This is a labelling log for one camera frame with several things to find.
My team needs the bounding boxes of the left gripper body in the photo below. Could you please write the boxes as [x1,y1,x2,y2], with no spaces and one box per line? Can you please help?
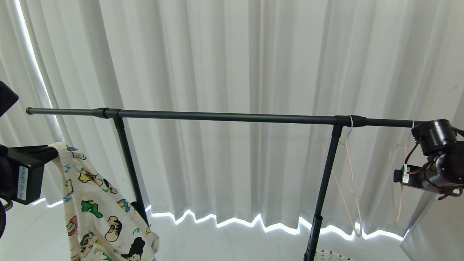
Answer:
[0,145,45,206]

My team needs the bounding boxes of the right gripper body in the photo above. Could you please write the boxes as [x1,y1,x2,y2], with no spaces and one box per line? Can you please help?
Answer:
[394,145,464,193]

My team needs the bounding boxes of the pink clothes hanger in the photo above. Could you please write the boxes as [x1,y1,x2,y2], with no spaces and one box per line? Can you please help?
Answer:
[389,140,412,224]
[322,125,363,238]

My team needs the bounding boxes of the cream printed garment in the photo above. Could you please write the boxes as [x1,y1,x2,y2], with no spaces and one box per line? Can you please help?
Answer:
[48,142,160,261]

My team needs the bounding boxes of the white laundry basket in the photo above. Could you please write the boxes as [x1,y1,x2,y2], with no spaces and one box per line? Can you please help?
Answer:
[315,249,354,261]

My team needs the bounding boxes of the black clothes rack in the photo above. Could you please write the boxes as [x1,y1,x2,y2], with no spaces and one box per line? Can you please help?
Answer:
[25,107,428,261]

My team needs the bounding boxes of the white curtain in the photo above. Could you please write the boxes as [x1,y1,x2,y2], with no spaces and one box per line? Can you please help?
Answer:
[0,0,464,241]

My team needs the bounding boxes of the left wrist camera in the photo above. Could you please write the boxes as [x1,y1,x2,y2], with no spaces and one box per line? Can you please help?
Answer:
[0,82,19,117]

